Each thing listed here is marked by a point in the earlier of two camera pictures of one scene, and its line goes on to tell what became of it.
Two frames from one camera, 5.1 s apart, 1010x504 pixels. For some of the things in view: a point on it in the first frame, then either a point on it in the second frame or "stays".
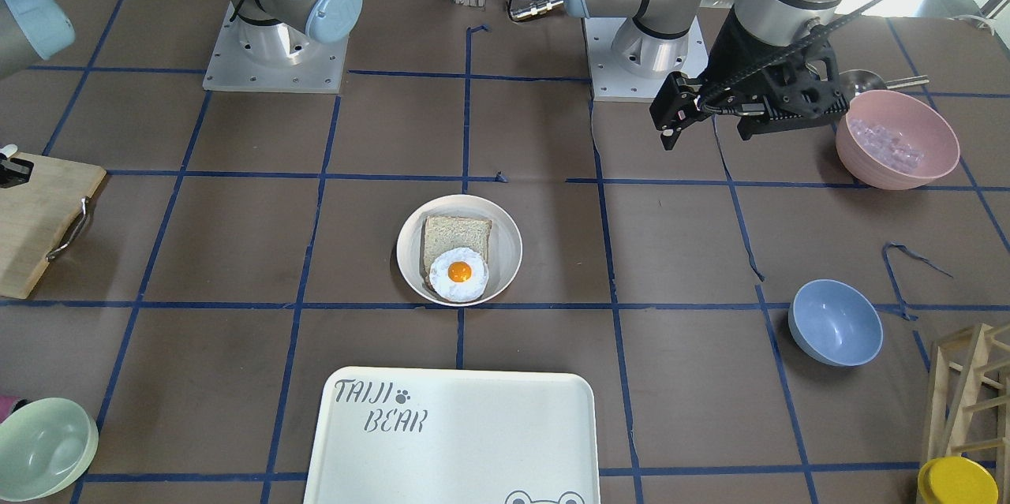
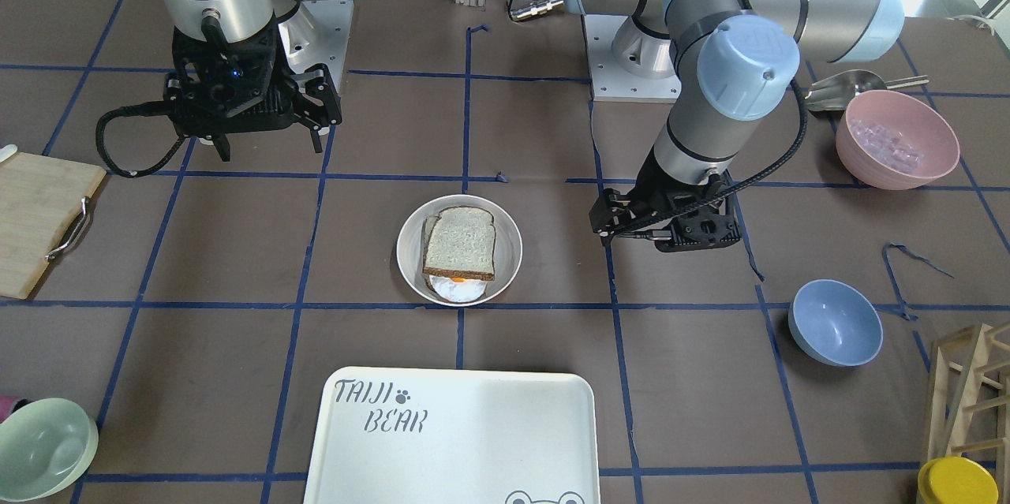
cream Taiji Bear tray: x=433 y=435 stays
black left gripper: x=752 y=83 to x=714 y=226
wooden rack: x=968 y=400 stays
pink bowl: x=894 y=140 stays
